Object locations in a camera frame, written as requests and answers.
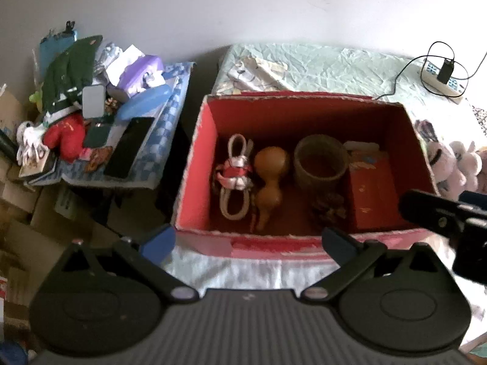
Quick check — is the small red patterned box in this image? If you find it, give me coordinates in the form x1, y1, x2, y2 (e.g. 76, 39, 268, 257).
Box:
344, 141, 405, 231

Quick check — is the brown pine cone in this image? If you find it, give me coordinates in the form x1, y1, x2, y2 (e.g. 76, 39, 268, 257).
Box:
311, 192, 348, 224

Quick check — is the round woven basket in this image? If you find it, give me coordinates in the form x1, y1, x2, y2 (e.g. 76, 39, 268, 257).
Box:
294, 134, 348, 191

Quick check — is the wooden gourd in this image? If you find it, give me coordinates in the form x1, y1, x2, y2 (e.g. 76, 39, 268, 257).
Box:
254, 147, 289, 231

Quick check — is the pink plush rabbit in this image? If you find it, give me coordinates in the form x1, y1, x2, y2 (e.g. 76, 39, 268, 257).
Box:
414, 120, 482, 201

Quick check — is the blue checkered cloth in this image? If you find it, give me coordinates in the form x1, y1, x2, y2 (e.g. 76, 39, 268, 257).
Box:
55, 62, 195, 189

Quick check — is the large red cardboard box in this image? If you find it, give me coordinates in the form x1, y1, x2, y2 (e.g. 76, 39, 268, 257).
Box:
174, 92, 436, 259

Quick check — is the black smartphone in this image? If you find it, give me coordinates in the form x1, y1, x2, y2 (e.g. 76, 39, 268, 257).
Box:
103, 117, 154, 180

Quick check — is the green patterned bed sheet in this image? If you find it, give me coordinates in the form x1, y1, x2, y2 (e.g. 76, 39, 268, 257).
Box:
163, 43, 486, 292

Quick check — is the white power strip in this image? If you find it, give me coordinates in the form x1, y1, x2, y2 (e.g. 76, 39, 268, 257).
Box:
420, 60, 466, 104

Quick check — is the red plush toy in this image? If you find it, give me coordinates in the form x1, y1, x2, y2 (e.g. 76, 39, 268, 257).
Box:
43, 113, 86, 163

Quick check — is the black charger adapter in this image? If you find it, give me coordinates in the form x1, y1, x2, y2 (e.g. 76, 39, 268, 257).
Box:
437, 58, 455, 84

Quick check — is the blue oval case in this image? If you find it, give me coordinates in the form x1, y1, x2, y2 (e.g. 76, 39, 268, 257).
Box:
115, 85, 173, 122

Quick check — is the grey small mirror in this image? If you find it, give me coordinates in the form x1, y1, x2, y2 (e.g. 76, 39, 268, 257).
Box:
82, 84, 106, 120

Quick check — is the purple tissue pack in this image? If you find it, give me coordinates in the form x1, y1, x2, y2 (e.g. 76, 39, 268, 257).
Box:
107, 55, 166, 102

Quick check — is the dark green cloth item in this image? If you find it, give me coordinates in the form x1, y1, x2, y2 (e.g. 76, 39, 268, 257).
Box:
42, 35, 103, 113

